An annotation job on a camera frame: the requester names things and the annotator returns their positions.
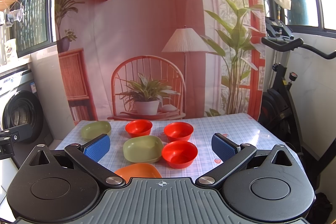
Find white detergent bag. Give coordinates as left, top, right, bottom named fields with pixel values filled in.
left=4, top=38, right=18, bottom=64

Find orange square plate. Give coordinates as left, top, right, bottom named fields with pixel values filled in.
left=115, top=162, right=162, bottom=183

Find printed room backdrop cloth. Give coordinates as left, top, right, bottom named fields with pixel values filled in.
left=55, top=0, right=265, bottom=121

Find black exercise bike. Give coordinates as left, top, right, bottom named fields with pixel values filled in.
left=258, top=16, right=336, bottom=214

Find blue plaid tablecloth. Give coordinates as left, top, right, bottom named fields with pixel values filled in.
left=55, top=113, right=306, bottom=183

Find red bowl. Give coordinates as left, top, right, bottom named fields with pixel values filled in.
left=125, top=119, right=153, bottom=138
left=162, top=141, right=198, bottom=169
left=163, top=122, right=194, bottom=142

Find grey washing machine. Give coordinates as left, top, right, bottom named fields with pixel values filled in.
left=1, top=69, right=54, bottom=168

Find dark framed left window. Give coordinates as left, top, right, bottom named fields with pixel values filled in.
left=10, top=0, right=52, bottom=57

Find green square plate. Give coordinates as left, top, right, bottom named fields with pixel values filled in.
left=123, top=135, right=163, bottom=164
left=80, top=121, right=111, bottom=140

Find hanging laundry rack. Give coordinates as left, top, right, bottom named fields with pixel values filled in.
left=0, top=0, right=25, bottom=27

